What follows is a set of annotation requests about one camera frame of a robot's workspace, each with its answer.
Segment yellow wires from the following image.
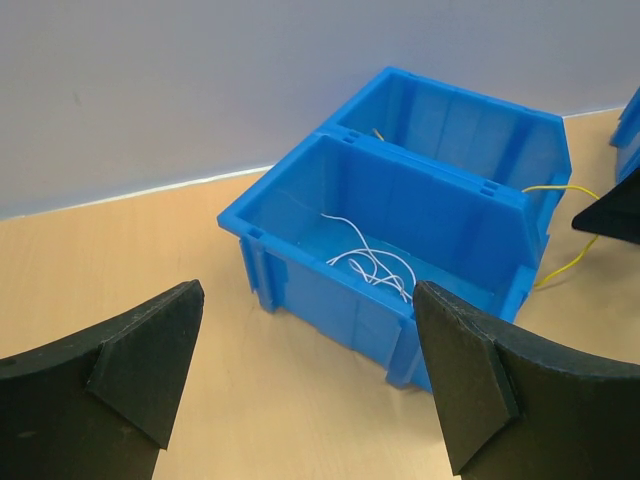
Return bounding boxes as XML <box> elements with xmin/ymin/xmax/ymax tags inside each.
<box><xmin>372</xmin><ymin>128</ymin><xmax>601</xmax><ymax>290</ymax></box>

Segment large divided blue bin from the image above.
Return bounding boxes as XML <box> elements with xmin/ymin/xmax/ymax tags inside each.
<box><xmin>218</xmin><ymin>67</ymin><xmax>572</xmax><ymax>389</ymax></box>

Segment white wires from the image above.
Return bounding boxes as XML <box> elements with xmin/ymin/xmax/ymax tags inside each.
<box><xmin>320</xmin><ymin>213</ymin><xmax>417</xmax><ymax>303</ymax></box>

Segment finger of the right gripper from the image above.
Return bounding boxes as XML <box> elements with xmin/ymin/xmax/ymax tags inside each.
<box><xmin>571</xmin><ymin>169</ymin><xmax>640</xmax><ymax>245</ymax></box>

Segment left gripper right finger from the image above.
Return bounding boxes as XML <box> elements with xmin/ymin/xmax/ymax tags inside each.
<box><xmin>414</xmin><ymin>281</ymin><xmax>639</xmax><ymax>479</ymax></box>

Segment small blue bin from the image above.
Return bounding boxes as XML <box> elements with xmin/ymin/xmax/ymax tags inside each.
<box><xmin>610</xmin><ymin>88</ymin><xmax>640</xmax><ymax>184</ymax></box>

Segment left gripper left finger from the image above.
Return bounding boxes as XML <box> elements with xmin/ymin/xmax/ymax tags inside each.
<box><xmin>1</xmin><ymin>280</ymin><xmax>205</xmax><ymax>479</ymax></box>

